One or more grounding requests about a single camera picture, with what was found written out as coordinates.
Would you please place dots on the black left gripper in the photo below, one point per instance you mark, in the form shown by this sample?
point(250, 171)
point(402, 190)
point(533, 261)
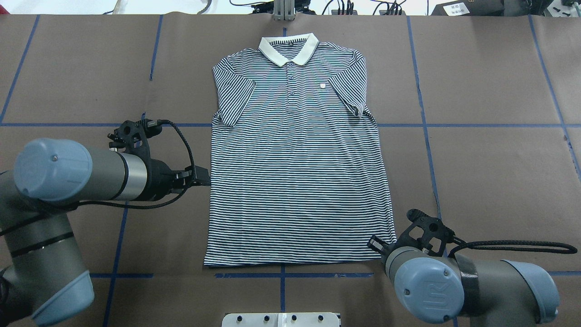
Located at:
point(160, 175)

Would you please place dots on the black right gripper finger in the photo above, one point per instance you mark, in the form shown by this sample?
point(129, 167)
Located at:
point(378, 245)

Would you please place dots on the blue white striped polo shirt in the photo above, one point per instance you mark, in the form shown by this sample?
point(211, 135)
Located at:
point(297, 171)

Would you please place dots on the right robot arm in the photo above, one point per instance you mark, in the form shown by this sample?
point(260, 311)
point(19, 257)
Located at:
point(490, 293)

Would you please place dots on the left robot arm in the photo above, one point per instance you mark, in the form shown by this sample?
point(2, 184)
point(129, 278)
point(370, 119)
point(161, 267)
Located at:
point(48, 280)

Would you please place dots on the black box with label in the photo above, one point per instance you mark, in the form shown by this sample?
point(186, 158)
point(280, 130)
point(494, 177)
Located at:
point(471, 8)

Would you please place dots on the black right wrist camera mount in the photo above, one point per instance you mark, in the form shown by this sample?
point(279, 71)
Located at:
point(428, 234)

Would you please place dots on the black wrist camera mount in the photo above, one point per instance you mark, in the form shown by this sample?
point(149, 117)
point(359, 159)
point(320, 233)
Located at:
point(134, 134)
point(428, 234)

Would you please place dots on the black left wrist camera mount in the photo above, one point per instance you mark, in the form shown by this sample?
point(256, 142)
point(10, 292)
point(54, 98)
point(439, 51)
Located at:
point(134, 134)

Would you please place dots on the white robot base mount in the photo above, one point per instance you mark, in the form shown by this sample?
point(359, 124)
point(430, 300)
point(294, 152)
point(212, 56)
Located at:
point(282, 319)

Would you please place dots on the aluminium frame post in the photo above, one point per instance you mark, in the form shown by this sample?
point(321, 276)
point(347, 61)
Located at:
point(284, 10)

